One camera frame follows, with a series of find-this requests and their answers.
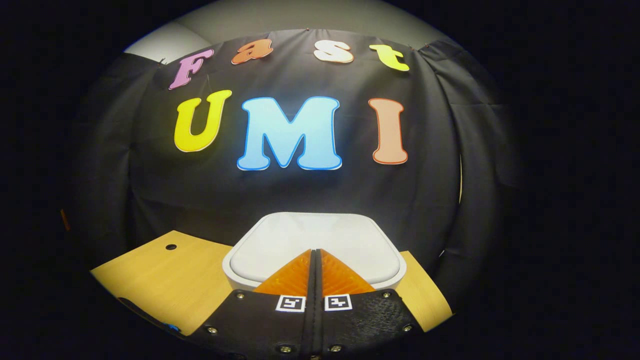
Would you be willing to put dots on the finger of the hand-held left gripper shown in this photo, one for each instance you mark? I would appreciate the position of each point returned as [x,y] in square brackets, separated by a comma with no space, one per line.
[65,220]

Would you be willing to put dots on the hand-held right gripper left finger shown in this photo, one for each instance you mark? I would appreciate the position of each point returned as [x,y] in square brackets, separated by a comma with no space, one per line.
[309,325]

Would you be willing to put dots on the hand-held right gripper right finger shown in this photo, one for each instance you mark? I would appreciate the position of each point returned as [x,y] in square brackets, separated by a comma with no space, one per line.
[322,325]

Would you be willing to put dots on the white desktop garbage bin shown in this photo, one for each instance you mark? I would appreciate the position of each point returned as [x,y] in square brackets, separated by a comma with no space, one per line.
[310,235]

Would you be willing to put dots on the black backdrop cloth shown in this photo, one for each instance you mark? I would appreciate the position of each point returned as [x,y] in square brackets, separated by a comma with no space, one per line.
[200,200]

